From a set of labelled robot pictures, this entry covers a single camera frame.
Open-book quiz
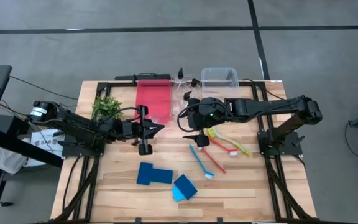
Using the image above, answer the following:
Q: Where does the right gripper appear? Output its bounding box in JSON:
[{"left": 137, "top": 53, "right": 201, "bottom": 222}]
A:
[{"left": 182, "top": 96, "right": 228, "bottom": 148}]

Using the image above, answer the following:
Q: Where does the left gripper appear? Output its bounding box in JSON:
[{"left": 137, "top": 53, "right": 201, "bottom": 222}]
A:
[{"left": 121, "top": 105, "right": 165, "bottom": 156}]

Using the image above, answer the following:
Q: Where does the clear bottle black pump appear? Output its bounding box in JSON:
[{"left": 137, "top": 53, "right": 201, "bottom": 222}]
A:
[
  {"left": 172, "top": 67, "right": 188, "bottom": 94},
  {"left": 188, "top": 78, "right": 202, "bottom": 97},
  {"left": 178, "top": 91, "right": 195, "bottom": 113}
]

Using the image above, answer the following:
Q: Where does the blue dish brush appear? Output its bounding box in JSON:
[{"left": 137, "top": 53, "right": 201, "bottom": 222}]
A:
[{"left": 188, "top": 144, "right": 215, "bottom": 180}]

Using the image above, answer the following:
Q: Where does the blue scrub sponge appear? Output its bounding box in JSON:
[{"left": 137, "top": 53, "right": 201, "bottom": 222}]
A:
[
  {"left": 150, "top": 168, "right": 174, "bottom": 185},
  {"left": 136, "top": 161, "right": 154, "bottom": 186},
  {"left": 173, "top": 174, "right": 198, "bottom": 201},
  {"left": 171, "top": 185, "right": 186, "bottom": 203}
]

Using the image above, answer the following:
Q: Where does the red dish brush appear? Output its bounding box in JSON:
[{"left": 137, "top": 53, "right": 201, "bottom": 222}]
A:
[
  {"left": 208, "top": 138, "right": 239, "bottom": 156},
  {"left": 197, "top": 146, "right": 227, "bottom": 174}
]

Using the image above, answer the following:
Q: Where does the small clear plastic bin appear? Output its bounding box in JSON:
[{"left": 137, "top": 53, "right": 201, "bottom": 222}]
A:
[{"left": 170, "top": 77, "right": 203, "bottom": 116}]

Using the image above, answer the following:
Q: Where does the pink translucent plastic bin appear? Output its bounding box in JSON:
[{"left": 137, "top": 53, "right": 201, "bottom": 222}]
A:
[{"left": 134, "top": 78, "right": 172, "bottom": 126}]

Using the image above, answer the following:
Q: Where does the yellow dish brush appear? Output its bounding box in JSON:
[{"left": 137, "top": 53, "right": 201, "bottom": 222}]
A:
[{"left": 206, "top": 128, "right": 252, "bottom": 157}]

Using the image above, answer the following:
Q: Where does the large clear plastic bin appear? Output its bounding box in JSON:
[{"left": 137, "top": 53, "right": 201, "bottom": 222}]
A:
[{"left": 200, "top": 67, "right": 240, "bottom": 96}]

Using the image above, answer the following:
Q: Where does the black power strip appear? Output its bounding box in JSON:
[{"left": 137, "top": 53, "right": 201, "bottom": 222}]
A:
[{"left": 114, "top": 73, "right": 172, "bottom": 82}]

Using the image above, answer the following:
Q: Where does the green plant white pot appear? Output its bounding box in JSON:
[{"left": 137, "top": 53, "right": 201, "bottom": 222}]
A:
[{"left": 91, "top": 95, "right": 124, "bottom": 121}]

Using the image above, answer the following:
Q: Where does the white printed paper sign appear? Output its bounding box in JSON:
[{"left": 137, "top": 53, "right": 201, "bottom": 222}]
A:
[{"left": 30, "top": 128, "right": 67, "bottom": 157}]

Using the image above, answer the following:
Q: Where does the white plastic bag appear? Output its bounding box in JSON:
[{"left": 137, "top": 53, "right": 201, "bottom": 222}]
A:
[{"left": 0, "top": 145, "right": 29, "bottom": 175}]

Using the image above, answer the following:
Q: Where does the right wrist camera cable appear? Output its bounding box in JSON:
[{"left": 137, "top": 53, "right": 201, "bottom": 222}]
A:
[{"left": 177, "top": 104, "right": 203, "bottom": 133}]

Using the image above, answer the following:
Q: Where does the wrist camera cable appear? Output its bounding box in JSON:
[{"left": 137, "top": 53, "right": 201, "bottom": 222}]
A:
[
  {"left": 99, "top": 106, "right": 142, "bottom": 124},
  {"left": 177, "top": 104, "right": 203, "bottom": 133}
]

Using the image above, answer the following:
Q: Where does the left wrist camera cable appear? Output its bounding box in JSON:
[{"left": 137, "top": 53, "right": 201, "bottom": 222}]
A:
[{"left": 99, "top": 106, "right": 142, "bottom": 124}]

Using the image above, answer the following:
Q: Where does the black aluminium table frame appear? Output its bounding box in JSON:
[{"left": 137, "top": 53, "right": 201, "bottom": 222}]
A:
[{"left": 50, "top": 80, "right": 318, "bottom": 224}]

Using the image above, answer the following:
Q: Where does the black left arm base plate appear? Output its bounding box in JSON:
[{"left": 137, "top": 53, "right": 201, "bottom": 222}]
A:
[{"left": 61, "top": 139, "right": 106, "bottom": 158}]

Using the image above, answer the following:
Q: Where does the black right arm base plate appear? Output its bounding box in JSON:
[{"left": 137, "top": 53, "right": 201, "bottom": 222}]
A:
[{"left": 257, "top": 130, "right": 304, "bottom": 156}]

